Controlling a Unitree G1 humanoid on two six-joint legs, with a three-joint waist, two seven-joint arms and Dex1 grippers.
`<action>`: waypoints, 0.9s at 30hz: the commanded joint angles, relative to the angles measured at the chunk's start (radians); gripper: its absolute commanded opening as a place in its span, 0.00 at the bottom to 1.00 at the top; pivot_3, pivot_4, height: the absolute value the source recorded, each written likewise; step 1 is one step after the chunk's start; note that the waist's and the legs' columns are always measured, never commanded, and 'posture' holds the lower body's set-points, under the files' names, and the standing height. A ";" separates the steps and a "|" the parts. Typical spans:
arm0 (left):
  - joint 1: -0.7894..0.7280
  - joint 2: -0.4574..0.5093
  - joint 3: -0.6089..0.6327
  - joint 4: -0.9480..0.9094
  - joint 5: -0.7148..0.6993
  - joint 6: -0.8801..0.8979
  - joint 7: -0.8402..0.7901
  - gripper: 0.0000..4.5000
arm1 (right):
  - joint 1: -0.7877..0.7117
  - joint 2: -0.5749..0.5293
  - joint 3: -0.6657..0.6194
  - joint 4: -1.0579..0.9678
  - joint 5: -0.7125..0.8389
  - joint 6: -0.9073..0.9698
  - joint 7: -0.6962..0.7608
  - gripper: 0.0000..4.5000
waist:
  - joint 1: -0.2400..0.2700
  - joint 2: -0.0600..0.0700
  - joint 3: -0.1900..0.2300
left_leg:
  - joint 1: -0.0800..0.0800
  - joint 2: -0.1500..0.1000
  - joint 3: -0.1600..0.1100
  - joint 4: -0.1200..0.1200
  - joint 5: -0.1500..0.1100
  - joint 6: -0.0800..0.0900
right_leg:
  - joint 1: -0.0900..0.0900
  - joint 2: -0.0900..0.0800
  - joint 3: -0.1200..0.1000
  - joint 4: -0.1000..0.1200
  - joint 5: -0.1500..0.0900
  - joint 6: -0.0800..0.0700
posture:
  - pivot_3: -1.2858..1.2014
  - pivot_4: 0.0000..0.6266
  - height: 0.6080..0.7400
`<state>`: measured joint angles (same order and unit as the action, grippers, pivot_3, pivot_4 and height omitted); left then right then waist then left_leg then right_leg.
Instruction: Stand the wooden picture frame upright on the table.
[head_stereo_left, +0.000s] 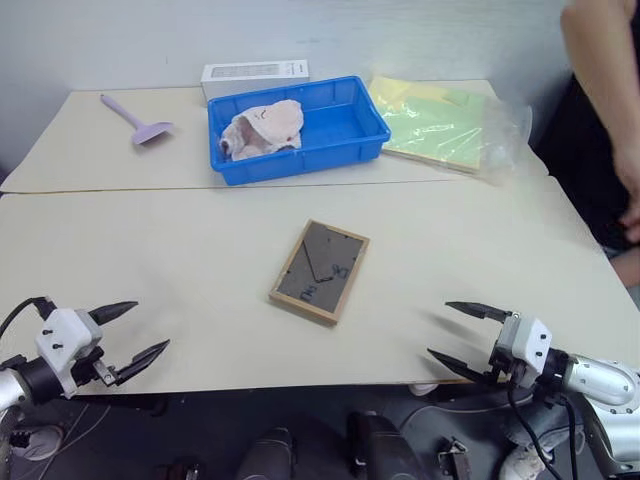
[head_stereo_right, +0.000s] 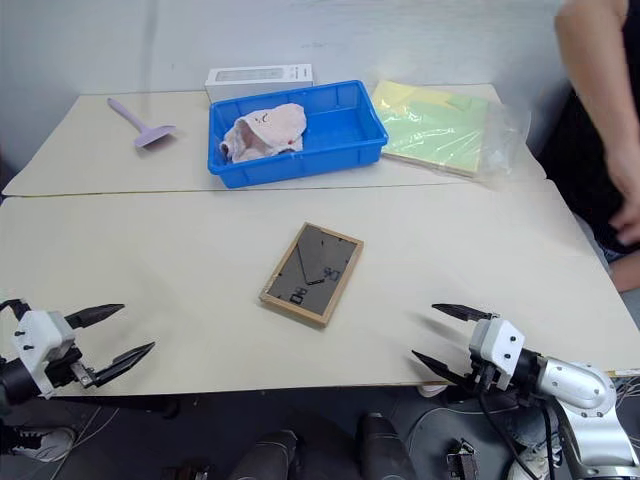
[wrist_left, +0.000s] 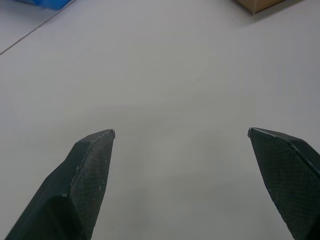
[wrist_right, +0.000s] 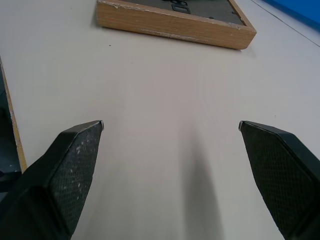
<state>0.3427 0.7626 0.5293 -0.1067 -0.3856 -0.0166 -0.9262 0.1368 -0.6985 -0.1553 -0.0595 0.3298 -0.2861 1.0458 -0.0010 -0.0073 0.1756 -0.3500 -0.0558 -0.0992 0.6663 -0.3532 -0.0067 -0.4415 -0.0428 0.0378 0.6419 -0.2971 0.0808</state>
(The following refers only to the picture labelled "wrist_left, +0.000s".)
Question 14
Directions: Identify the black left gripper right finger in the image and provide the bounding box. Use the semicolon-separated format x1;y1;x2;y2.
247;127;320;240

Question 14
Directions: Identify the blue plastic bin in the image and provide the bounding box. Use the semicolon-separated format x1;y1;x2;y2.
14;0;76;11

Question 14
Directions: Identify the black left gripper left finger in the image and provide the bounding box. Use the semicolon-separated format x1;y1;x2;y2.
4;128;116;240

